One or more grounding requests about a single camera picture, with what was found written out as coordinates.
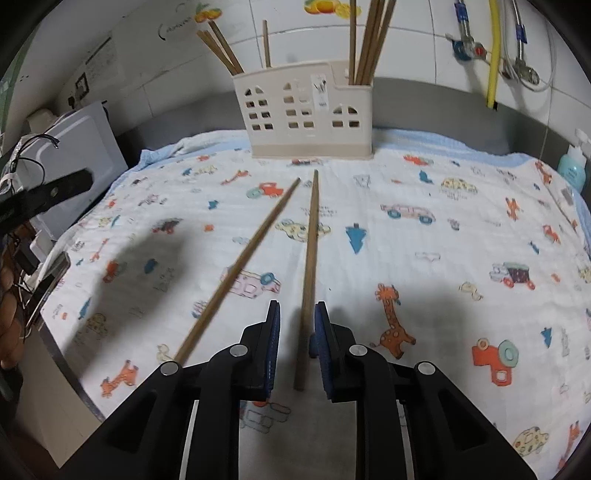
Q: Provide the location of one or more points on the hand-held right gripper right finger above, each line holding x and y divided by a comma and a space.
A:
323, 364

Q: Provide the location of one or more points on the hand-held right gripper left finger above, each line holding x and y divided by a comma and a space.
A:
272, 355

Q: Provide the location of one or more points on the metal angle valve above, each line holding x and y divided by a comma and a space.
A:
466, 48
526, 73

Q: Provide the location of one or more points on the white microwave oven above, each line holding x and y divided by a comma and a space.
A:
83, 152

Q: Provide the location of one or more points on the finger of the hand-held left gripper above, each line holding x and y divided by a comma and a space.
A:
55, 189

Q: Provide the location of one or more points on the teal soap pump bottle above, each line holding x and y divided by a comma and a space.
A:
572, 168

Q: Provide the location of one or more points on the cartoon printed white blanket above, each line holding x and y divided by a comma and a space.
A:
438, 300

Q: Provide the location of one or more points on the cream plastic utensil holder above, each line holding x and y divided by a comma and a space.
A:
277, 138

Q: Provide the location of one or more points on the wooden chopstick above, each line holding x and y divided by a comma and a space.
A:
310, 258
365, 41
238, 268
381, 40
352, 41
226, 46
217, 54
373, 41
266, 44

